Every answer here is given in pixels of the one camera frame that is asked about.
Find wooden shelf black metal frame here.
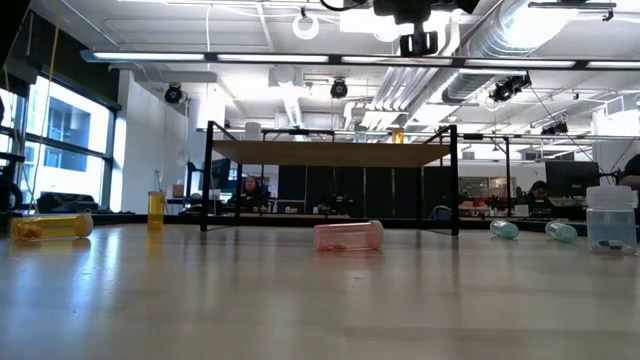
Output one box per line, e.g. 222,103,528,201
199,119,460,237

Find black track spotlights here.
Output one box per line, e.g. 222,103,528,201
488,72,533,104
541,118,572,137

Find black sofa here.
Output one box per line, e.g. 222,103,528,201
37,191,100,215

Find long overhead light bar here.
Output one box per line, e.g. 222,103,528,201
79,48,640,71

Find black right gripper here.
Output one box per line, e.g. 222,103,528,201
372,0,481,57

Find large window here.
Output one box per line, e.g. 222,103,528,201
0,74,119,214

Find black round ceiling lamp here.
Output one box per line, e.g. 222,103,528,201
329,77,350,100
163,82,184,105

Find white ring light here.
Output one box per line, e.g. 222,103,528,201
291,12,322,42

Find yellow cable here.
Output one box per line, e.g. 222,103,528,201
27,14,64,214

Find dark monitor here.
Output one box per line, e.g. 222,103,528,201
210,158,234,192

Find pink pill bottle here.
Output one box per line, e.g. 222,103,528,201
312,219,386,252

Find black partition panels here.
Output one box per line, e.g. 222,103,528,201
277,164,454,220

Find black aluminium rig frame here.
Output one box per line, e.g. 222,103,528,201
0,152,640,237

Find silver ventilation duct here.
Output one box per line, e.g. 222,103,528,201
442,0,581,104

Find small teal pill bottle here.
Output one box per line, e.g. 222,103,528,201
490,218,521,241
544,219,580,244

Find black computer monitor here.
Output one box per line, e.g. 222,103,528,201
544,159,601,198

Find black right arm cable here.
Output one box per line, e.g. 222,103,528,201
319,0,374,13

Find large orange pill bottle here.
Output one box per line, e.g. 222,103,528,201
9,213,95,242

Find medium orange pill bottle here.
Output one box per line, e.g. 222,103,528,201
147,190,167,232

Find clear bottle white cap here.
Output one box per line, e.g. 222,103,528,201
585,185,639,255

